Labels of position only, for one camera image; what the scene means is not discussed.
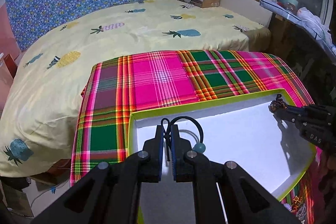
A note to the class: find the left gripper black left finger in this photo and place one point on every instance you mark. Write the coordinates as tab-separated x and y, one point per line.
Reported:
109	193

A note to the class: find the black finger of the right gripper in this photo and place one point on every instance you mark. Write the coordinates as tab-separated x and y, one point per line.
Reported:
290	113

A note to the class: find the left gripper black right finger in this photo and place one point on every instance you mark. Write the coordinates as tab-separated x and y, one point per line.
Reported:
223	193

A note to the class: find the dark beaded bracelet charm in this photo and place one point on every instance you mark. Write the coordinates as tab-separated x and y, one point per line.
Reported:
277	103

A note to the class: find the right hand holding gripper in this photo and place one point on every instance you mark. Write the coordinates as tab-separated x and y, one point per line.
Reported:
327	187

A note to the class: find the dark cluttered side table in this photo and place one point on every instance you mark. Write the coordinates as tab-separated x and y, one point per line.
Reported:
304	56

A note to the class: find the yellow-green shallow tray box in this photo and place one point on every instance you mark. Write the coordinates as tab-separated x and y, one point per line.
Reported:
240	129

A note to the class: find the white crumpled cloth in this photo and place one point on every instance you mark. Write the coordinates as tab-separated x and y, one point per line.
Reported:
314	22

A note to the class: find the pink plaid tablecloth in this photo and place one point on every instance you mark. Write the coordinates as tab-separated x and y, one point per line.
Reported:
122	86

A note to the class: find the yellow pineapple bed sheet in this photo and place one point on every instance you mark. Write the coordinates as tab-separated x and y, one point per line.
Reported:
40	114

